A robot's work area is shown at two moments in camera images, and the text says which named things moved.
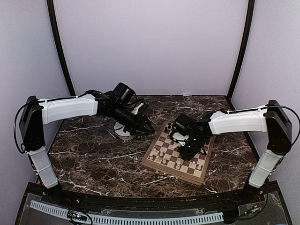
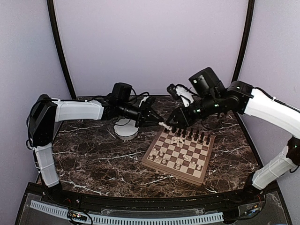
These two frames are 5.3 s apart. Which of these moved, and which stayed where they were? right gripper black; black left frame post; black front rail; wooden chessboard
Moved: right gripper black
Stayed: black left frame post; wooden chessboard; black front rail
